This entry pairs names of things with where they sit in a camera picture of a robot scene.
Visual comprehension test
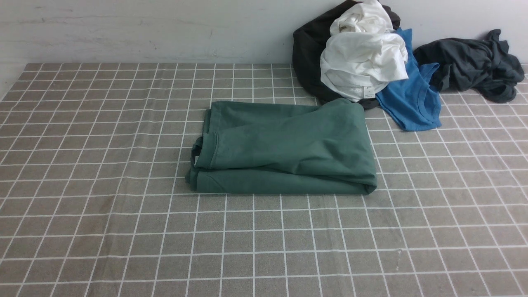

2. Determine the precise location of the green long sleeve shirt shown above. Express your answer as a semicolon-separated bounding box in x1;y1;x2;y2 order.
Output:
185;99;377;195

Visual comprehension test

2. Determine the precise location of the white crumpled shirt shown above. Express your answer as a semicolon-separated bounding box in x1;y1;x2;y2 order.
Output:
320;0;408;102

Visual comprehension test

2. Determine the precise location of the blue t-shirt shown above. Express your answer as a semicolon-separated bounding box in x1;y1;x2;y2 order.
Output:
376;28;441;131

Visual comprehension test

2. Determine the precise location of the dark grey crumpled shirt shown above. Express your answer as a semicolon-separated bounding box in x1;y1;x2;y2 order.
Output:
413;29;525;104

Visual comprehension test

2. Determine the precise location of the grey checkered tablecloth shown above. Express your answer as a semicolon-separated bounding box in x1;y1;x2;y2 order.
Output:
0;64;528;297

